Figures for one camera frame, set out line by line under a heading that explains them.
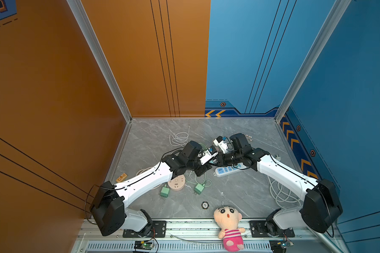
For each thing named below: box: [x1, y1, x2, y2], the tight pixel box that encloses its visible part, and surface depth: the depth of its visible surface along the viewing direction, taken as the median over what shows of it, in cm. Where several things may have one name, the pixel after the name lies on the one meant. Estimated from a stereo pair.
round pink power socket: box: [167, 174, 186, 191], surface depth 87 cm
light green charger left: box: [159, 183, 170, 200], surface depth 85 cm
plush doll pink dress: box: [213, 205, 246, 253], surface depth 70 cm
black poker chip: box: [201, 200, 210, 210], surface depth 82 cm
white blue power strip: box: [214, 162, 247, 177], surface depth 91 cm
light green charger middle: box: [194, 183, 206, 196], surface depth 86 cm
